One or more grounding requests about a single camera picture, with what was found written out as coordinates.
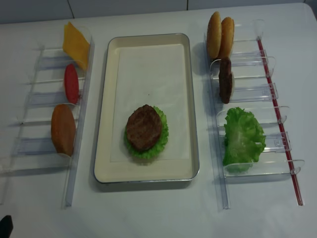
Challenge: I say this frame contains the brown meat patty thin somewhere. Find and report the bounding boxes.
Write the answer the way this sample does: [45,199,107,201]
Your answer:
[126,105,162,152]

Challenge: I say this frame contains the green lettuce leaf on tray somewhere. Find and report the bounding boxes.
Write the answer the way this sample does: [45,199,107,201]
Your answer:
[124,106,169,161]

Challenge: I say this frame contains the dark brown meat patty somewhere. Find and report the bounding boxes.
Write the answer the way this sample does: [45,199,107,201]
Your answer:
[218,57,234,104]

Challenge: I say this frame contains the green lettuce leaf in rack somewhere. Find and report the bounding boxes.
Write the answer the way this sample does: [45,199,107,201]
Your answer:
[222,107,266,173]

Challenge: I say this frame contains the red tomato slice in rack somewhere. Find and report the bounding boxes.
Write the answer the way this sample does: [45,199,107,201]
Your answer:
[64,64,79,104]

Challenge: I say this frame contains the yellow cheese slice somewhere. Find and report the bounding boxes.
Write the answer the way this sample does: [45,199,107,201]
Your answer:
[62,22,90,71]

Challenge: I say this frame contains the white paper tray liner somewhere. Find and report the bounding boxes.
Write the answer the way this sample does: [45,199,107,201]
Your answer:
[111,44,191,162]

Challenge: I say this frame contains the cream metal baking tray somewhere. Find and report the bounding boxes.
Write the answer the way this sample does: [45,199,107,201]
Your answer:
[94,33,200,183]

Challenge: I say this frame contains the brown bun half left rack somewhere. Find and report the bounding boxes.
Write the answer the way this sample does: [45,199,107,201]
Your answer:
[51,104,76,157]

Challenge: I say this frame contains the clear acrylic right rack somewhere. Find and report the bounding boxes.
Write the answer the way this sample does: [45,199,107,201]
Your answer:
[206,19,305,209]

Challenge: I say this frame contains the clear acrylic rack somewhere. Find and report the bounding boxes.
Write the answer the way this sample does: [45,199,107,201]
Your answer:
[206,19,305,209]
[0,24,92,207]

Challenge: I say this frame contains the golden bun half front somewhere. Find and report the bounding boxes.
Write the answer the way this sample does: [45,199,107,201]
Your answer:
[206,11,222,59]

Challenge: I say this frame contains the golden bun half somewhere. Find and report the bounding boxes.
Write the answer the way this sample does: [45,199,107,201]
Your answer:
[217,17,234,59]
[206,11,222,59]

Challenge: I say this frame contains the golden bun half rear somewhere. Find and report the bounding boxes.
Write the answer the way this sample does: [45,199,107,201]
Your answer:
[217,17,234,59]

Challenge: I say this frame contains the clear acrylic left rack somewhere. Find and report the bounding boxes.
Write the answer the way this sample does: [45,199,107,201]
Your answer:
[0,24,92,207]

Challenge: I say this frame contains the black object at corner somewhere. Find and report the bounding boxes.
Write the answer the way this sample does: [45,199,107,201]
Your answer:
[0,215,13,238]

